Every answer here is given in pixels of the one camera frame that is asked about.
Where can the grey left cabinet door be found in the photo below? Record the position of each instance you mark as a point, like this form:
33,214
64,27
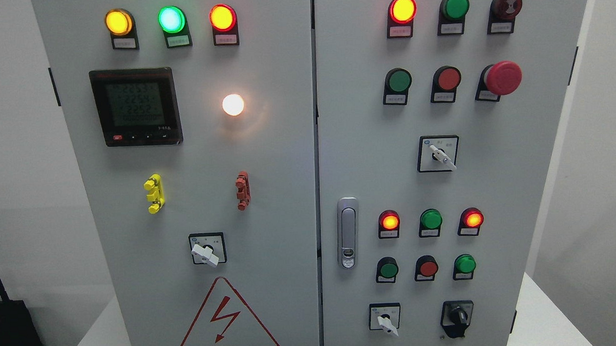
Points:
271,246

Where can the white selector switch bottom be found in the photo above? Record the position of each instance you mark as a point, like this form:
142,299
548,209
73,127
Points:
385,317

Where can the green unlit lamp right top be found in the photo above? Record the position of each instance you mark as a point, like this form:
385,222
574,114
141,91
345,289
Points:
451,17

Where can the black digital power meter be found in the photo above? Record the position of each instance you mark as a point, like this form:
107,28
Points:
137,106

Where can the red push button upper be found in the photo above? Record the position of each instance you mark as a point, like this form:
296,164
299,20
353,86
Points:
445,83

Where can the green push button lower left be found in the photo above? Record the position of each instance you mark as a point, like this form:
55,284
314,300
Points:
387,270

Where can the red push button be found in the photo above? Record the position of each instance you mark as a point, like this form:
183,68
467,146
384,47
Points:
445,83
426,268

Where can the red lit lamp right top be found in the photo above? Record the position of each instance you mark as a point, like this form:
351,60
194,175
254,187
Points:
401,14

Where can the white lit indicator lamp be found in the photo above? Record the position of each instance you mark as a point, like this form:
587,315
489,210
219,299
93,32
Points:
233,104

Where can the white selector switch left door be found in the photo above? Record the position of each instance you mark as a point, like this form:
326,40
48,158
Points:
208,248

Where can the red lit lamp left door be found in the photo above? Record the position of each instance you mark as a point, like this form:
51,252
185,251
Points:
224,24

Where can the yellow indicator lamp top left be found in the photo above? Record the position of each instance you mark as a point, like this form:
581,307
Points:
122,28

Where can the green push button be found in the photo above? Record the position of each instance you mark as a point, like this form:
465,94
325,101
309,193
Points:
387,270
397,83

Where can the red emergency stop mushroom button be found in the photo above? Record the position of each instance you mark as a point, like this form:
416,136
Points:
498,80

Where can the red lit lamp lower left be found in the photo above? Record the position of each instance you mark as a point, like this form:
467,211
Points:
388,225

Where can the green lamp lower middle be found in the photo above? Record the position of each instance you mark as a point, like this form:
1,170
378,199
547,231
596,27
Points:
430,224

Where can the red lamp lower right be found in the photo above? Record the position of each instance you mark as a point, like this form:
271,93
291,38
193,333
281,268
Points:
470,222

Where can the grey right cabinet door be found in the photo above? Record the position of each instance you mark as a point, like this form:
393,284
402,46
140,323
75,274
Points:
369,151

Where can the green lit indicator lamp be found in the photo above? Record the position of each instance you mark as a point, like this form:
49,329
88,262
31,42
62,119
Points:
176,33

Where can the black knob selector switch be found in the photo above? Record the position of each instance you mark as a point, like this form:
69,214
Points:
456,317

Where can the yellow terminal connector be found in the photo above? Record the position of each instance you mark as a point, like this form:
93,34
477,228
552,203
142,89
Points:
155,194

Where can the green push button upper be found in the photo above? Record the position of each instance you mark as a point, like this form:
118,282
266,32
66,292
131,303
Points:
397,83

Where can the red electric warning triangle sticker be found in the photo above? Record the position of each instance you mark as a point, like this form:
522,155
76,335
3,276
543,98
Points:
225,319

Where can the green illuminated button lower right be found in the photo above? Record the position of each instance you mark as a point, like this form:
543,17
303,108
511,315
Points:
464,267

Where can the dark red buzzer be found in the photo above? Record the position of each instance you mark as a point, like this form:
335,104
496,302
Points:
502,16

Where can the silver door handle lock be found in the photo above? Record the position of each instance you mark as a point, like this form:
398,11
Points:
346,227

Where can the red lit lamp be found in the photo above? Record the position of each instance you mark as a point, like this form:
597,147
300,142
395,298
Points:
401,14
388,225

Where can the red push button lower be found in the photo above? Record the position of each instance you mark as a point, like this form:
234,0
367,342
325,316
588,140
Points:
426,268

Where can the white selector switch upper right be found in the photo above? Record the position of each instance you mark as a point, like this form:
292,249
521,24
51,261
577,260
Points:
437,153

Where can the red terminal connector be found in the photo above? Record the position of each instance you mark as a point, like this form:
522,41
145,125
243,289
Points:
243,191

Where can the grey cabinet door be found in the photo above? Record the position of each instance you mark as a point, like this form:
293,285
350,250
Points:
271,246
369,151

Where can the white selector switch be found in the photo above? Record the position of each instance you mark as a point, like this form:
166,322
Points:
437,153
385,317

